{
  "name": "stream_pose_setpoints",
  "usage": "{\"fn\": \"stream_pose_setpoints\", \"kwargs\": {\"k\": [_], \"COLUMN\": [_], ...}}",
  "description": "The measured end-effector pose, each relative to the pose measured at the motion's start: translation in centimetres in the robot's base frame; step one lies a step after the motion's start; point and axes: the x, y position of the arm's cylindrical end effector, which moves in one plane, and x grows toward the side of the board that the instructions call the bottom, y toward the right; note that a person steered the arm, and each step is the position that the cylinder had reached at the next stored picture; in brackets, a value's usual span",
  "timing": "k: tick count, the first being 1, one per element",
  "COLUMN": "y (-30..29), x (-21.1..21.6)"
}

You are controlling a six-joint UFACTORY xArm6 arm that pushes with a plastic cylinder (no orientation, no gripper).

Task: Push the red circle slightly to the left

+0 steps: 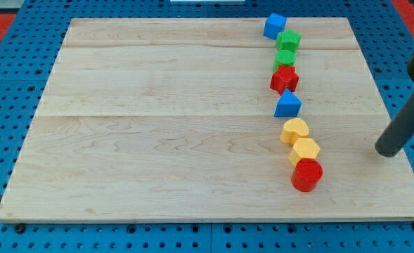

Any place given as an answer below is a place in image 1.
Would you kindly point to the yellow heart block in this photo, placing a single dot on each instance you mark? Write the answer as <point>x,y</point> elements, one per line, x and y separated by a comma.
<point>294,129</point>

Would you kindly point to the red cylinder block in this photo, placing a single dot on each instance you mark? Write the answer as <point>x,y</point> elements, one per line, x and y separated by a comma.
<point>308,172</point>

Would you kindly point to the green cylinder block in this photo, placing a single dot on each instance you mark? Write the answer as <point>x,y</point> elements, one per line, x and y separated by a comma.
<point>285,58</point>

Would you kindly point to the blue cube block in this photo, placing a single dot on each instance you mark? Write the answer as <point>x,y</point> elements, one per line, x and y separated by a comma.
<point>274,24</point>

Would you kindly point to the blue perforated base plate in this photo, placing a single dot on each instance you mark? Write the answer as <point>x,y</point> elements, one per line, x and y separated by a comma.
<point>28,52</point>

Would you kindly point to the blue triangle block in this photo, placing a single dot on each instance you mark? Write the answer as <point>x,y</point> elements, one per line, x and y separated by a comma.
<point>288,105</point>

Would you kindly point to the wooden board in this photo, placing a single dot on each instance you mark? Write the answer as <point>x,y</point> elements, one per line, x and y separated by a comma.
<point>165,120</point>

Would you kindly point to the green star block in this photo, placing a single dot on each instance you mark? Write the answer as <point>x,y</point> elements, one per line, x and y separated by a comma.
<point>288,40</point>

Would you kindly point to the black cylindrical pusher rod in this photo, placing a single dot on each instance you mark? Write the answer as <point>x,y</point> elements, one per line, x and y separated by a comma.
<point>398,132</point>

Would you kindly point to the yellow hexagon block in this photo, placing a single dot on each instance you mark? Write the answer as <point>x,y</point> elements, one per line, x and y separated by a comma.
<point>303,148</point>

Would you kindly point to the red star block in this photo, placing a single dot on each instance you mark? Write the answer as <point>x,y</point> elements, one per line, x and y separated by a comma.
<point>284,78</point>

